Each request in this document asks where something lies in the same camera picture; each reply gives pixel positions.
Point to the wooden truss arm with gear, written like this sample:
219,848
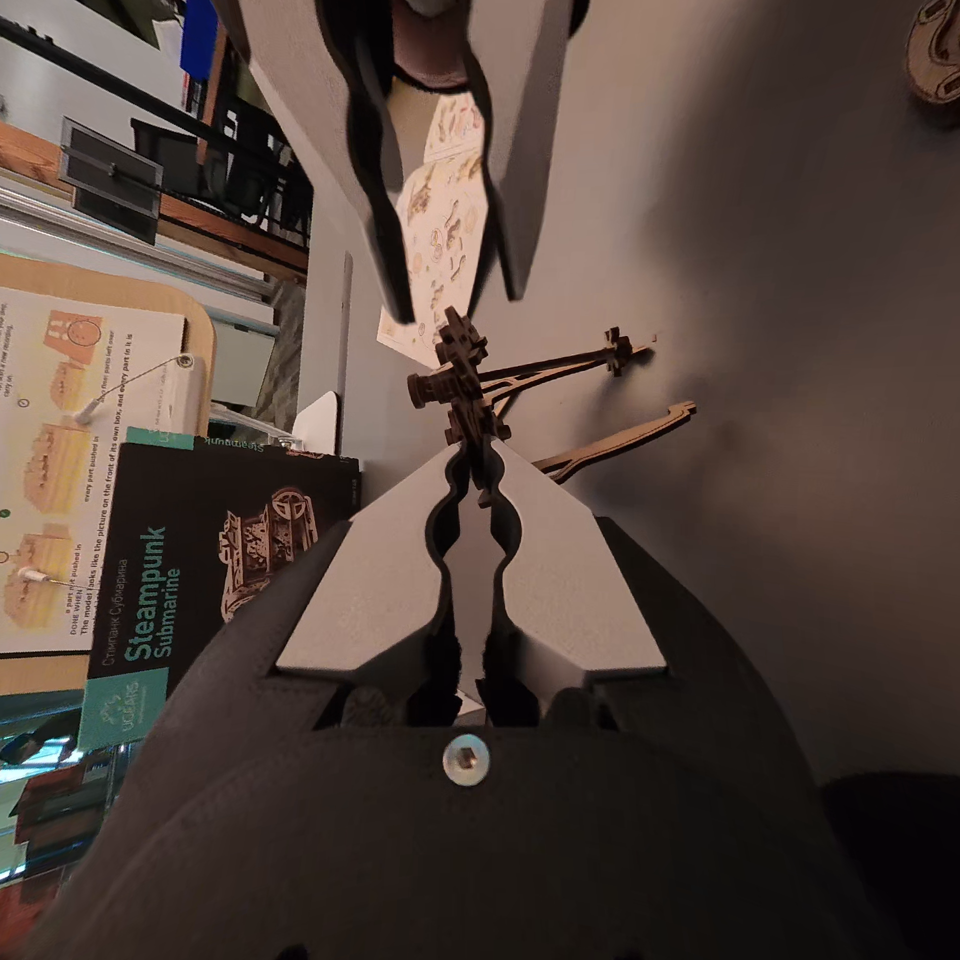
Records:
555,366

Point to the black model kit box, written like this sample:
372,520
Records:
187,525

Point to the white cardboard flap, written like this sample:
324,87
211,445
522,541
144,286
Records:
319,424

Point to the black metal railing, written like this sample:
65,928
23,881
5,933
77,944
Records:
247,172

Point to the brown wooden beam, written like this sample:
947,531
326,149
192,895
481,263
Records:
30,154

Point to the curved stacked wooden block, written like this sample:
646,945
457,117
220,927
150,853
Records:
937,52

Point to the printed task sheet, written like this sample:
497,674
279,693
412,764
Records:
67,465

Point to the silver aluminium rail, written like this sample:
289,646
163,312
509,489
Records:
112,225

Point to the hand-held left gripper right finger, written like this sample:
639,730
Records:
577,600

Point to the wooden gear assembly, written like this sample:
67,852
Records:
465,390

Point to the light wooden board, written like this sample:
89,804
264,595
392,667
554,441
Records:
199,352

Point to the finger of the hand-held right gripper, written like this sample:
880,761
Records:
300,75
525,112

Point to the black metal bar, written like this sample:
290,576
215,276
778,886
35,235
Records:
112,71

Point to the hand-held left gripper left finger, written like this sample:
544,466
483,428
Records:
360,600

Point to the printed assembly instruction sheet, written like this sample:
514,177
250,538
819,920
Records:
442,225

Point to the blue box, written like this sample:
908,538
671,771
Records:
199,34

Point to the black framed panel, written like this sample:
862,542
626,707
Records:
112,180

